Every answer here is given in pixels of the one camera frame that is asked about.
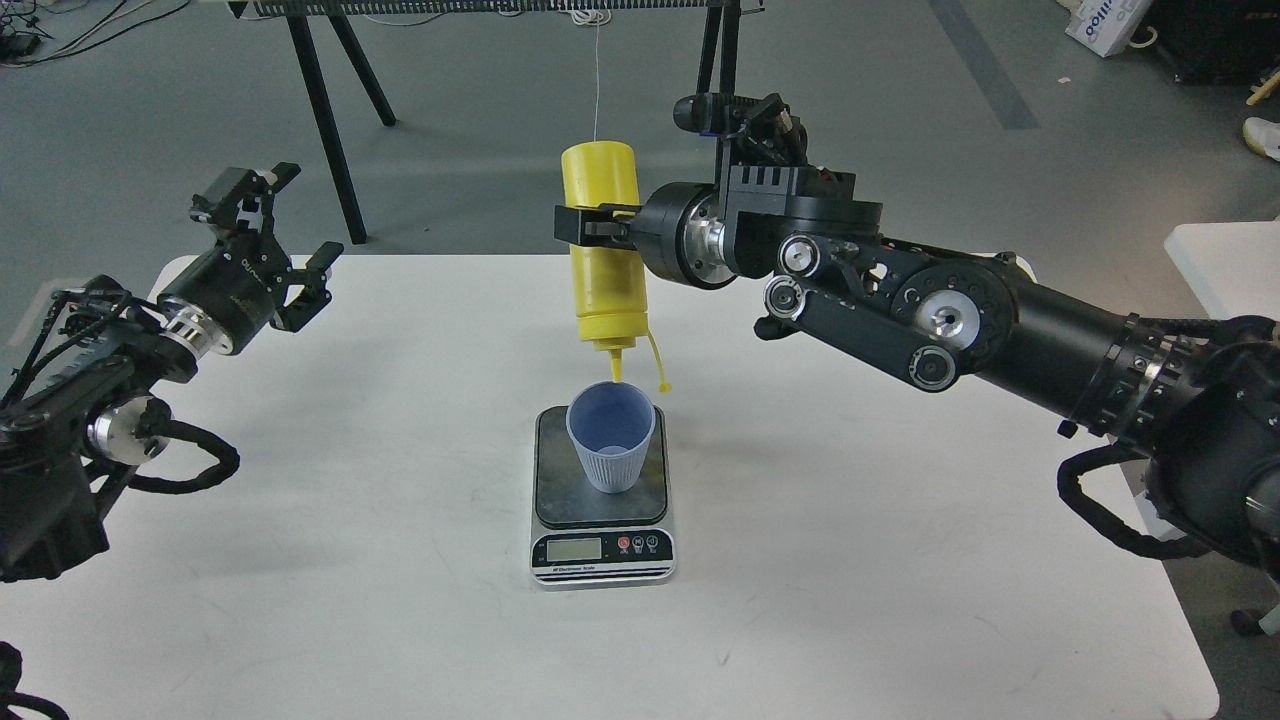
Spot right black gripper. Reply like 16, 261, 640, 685
553, 182, 723, 290

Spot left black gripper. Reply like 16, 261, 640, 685
157, 161, 346, 357

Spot yellow squeeze bottle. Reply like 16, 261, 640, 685
561, 140, 672, 393

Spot blue plastic cup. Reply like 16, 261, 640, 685
564, 380, 657, 495

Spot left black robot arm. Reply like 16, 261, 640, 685
1, 161, 344, 583

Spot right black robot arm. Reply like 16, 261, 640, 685
554, 94, 1279, 578

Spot digital kitchen scale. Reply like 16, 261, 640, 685
529, 406, 678, 589

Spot black trestle table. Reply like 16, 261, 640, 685
230, 1, 763, 255

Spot white cardboard box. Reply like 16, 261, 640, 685
1064, 0, 1155, 58

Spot white side table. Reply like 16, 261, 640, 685
1164, 220, 1279, 320

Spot white shoe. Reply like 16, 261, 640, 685
1242, 117, 1280, 161

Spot white hanging cable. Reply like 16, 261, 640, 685
561, 8, 613, 143

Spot black floor cables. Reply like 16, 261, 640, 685
0, 0, 191, 70

